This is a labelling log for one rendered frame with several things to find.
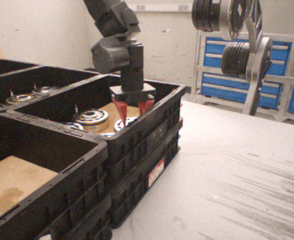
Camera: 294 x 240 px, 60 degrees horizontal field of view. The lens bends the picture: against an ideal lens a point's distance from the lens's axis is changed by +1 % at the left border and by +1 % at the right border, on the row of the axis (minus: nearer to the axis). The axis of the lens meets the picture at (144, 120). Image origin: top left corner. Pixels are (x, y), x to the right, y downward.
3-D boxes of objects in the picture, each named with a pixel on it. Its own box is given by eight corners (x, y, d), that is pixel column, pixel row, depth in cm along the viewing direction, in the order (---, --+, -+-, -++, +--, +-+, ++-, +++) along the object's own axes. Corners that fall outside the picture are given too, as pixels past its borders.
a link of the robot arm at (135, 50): (148, 39, 58) (129, 38, 62) (129, 42, 53) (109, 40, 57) (148, 69, 61) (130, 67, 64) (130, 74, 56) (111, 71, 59)
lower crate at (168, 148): (110, 131, 99) (108, 102, 94) (182, 150, 86) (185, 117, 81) (22, 192, 67) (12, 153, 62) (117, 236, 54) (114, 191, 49)
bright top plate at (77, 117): (90, 108, 79) (90, 106, 79) (115, 115, 74) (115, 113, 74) (64, 119, 71) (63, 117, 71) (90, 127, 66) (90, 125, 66)
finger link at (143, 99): (154, 126, 65) (155, 92, 61) (128, 131, 63) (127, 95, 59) (145, 117, 71) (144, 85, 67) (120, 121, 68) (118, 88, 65)
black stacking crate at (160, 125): (109, 105, 94) (107, 75, 89) (184, 120, 81) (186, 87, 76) (14, 156, 62) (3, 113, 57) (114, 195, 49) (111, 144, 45)
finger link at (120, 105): (147, 128, 64) (147, 92, 61) (120, 132, 62) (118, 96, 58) (137, 119, 70) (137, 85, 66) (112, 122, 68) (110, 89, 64)
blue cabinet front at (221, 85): (200, 93, 261) (206, 37, 238) (276, 109, 222) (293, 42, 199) (199, 94, 259) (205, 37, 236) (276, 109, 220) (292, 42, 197)
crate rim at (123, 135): (107, 80, 90) (107, 73, 89) (186, 92, 77) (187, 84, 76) (4, 120, 58) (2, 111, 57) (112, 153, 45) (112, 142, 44)
